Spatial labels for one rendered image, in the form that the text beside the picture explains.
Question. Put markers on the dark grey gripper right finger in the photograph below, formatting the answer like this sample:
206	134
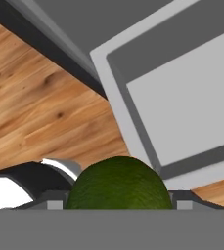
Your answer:
185	196

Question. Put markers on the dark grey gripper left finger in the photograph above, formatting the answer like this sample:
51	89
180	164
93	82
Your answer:
53	196

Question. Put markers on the green lime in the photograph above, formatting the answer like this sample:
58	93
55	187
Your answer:
118	184

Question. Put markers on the grey fridge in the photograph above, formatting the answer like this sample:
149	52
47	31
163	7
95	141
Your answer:
84	26

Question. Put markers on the black and white round thing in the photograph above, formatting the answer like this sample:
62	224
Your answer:
35	179

